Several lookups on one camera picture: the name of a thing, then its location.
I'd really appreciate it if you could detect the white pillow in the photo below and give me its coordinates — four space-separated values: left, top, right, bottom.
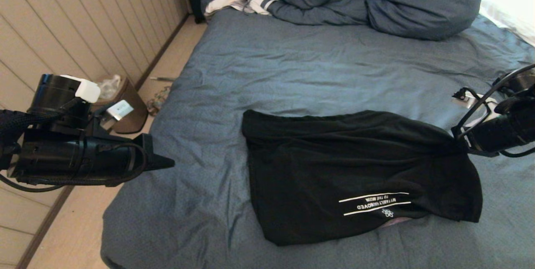
479 0 535 48

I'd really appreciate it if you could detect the blue bed sheet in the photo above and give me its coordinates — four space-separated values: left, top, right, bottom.
100 8 535 269

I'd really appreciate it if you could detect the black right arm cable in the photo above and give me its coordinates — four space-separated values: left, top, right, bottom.
451 63 535 159

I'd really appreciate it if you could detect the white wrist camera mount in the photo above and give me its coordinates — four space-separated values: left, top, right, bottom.
59 74 134 129
452 87 500 129

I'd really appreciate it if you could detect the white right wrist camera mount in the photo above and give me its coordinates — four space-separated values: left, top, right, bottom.
452 87 500 129

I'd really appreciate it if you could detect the black moon print T-shirt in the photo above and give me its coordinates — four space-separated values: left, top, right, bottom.
242 109 483 246

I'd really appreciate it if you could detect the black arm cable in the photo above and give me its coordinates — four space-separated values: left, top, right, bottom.
451 63 535 159
0 109 149 193

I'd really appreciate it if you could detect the brown trash bin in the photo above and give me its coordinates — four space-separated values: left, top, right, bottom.
95 75 148 135

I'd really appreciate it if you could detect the clear plastic bin liner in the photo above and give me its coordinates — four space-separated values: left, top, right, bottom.
98 75 122 100

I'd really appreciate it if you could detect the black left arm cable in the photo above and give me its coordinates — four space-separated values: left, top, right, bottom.
0 109 149 193

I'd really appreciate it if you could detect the patterned item on floor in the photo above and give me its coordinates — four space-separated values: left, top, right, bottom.
146 86 173 117

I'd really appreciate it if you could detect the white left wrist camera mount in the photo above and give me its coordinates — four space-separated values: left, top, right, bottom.
59 74 134 129

